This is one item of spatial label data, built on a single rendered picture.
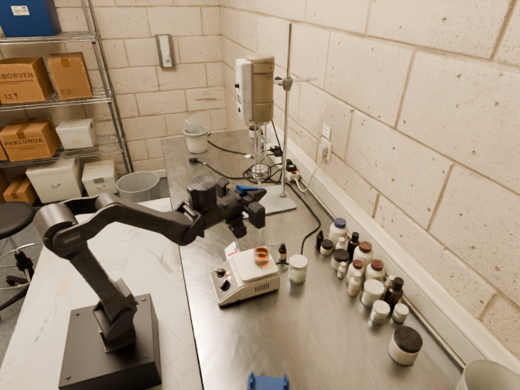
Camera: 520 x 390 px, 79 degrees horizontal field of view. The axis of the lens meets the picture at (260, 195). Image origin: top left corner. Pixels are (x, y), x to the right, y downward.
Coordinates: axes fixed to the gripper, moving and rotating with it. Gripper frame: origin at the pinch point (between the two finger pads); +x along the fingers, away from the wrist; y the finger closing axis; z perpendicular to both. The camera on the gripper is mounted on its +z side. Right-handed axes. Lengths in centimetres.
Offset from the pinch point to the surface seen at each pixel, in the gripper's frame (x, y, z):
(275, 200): 35, -32, 34
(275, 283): 2.4, 6.4, 30.7
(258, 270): -1.3, 2.2, 26.0
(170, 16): 87, -230, -25
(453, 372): 21, 53, 35
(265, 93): 28.6, -31.4, -14.8
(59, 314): -53, -27, 34
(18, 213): -62, -141, 60
